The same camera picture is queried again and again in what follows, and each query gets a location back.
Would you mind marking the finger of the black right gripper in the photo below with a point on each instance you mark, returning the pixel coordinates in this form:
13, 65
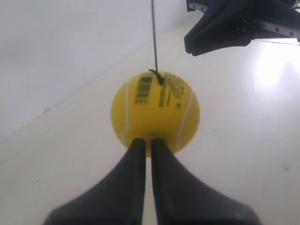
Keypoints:
240, 25
206, 35

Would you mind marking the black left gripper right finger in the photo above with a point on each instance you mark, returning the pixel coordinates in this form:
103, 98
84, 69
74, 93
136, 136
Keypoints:
182, 199

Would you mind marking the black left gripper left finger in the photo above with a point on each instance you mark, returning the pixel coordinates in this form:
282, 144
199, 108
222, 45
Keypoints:
117, 199

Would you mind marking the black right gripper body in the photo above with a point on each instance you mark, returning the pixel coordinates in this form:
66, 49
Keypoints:
274, 18

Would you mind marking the yellow tennis ball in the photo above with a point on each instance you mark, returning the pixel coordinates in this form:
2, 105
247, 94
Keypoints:
148, 107

